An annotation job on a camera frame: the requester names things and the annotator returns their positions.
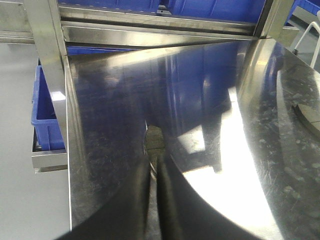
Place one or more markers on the white tube frame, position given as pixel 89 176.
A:
pixel 308 45

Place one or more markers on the lower blue bin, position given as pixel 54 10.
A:
pixel 43 116

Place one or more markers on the stainless steel roller rack frame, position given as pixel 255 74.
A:
pixel 52 27

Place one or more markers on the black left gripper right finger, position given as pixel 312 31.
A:
pixel 184 214

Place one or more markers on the grey brake pad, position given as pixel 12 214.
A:
pixel 154 148

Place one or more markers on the right blue plastic bin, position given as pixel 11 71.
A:
pixel 229 10

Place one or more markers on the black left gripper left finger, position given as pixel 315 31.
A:
pixel 124 216

